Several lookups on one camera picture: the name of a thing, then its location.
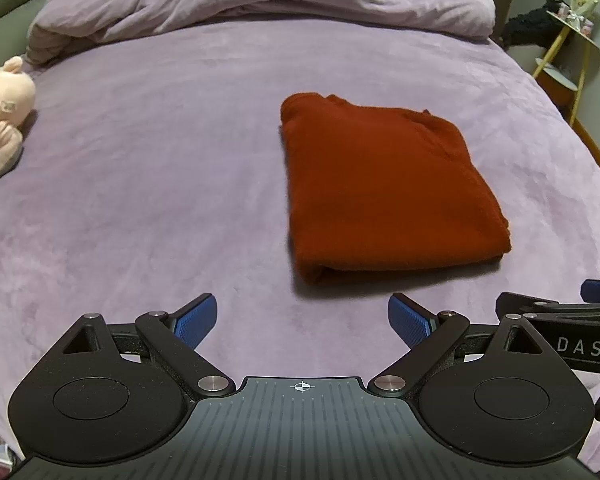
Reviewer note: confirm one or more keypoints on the purple duvet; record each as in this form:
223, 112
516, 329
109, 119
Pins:
260, 0

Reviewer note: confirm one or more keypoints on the purple bed sheet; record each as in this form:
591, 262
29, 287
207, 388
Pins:
155, 200

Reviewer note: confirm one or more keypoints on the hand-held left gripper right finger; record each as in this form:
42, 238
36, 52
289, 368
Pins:
409, 321

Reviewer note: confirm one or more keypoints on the black cloth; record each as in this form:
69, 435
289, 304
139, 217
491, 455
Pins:
532, 25

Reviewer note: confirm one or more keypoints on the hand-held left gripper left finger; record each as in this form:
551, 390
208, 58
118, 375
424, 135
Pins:
196, 319

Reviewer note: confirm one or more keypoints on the green cushion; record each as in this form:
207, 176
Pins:
10, 15

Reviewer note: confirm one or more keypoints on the cream plush toy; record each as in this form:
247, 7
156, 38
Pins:
2, 115

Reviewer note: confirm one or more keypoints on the rust red garment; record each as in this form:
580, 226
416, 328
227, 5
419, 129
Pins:
380, 190

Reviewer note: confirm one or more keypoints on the yellow side table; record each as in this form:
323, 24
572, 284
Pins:
567, 72

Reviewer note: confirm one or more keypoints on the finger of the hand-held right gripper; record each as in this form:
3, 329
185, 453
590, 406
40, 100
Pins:
530, 302

